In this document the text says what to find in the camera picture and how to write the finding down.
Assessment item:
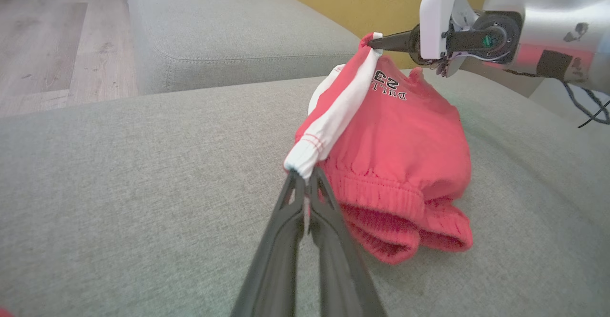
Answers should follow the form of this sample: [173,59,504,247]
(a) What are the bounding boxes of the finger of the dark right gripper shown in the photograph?
[368,26,421,55]

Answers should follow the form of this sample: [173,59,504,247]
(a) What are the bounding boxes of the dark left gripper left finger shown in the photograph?
[231,170,305,317]

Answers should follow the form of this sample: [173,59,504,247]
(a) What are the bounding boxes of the thin black cable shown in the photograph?
[562,81,610,129]

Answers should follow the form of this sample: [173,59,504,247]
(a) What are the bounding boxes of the red Bulls basketball shorts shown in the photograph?
[285,32,473,265]

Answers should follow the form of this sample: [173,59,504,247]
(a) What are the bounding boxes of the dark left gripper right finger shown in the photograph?
[309,167,386,317]

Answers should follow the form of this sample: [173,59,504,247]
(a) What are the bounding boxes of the large grey sofa seat cushion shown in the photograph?
[0,69,610,317]

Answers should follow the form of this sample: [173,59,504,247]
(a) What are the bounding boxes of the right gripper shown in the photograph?
[411,0,610,93]

